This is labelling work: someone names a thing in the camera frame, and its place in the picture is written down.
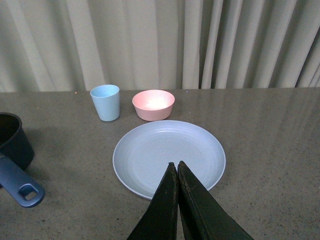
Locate dark blue saucepan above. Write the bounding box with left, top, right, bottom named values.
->
left=0, top=112, right=45, bottom=208

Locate white pleated curtain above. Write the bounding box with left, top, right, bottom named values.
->
left=0, top=0, right=320, bottom=92

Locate pink plastic bowl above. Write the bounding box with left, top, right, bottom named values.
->
left=132, top=89, right=175, bottom=122

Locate light blue plastic plate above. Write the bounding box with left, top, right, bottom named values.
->
left=112, top=120, right=227, bottom=200

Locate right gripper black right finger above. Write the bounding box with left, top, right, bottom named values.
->
left=177, top=161, right=252, bottom=240

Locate light blue plastic cup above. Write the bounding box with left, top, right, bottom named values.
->
left=90, top=84, right=120, bottom=122

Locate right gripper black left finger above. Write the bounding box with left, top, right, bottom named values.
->
left=128, top=162, right=179, bottom=240

